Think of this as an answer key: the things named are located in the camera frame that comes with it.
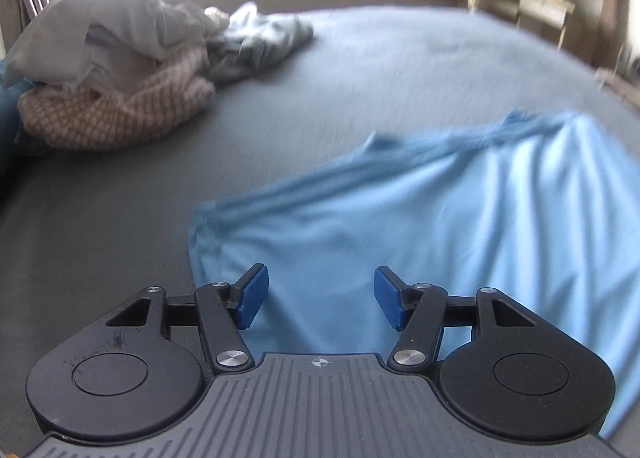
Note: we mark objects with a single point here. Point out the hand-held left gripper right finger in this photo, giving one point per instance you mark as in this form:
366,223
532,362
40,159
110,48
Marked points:
388,296

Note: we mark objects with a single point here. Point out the light blue t-shirt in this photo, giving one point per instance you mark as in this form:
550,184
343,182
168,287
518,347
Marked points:
410,223

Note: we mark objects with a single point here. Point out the beige checked cloth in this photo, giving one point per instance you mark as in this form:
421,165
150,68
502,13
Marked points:
115,113

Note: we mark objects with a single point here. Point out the white crumpled cloth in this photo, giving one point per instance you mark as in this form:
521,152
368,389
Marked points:
115,23

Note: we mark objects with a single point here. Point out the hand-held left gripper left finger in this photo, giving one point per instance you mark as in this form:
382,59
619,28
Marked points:
253,299

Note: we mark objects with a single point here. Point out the light wooden furniture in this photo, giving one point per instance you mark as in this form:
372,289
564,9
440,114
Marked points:
525,0

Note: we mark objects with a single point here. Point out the grey crumpled garment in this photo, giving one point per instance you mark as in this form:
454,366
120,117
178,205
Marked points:
260,40

